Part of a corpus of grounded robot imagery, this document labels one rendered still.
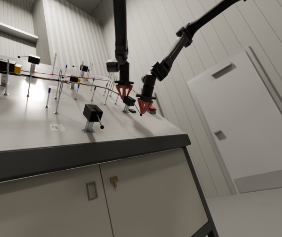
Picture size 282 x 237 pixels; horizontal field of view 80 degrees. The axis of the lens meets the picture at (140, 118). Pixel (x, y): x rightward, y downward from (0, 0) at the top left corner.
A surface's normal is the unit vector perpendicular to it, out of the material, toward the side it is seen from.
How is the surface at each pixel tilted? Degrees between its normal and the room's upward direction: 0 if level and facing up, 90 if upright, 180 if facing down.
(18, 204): 90
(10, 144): 54
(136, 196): 90
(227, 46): 90
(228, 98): 90
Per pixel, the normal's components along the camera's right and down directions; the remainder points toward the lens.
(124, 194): 0.63, -0.40
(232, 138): -0.65, -0.06
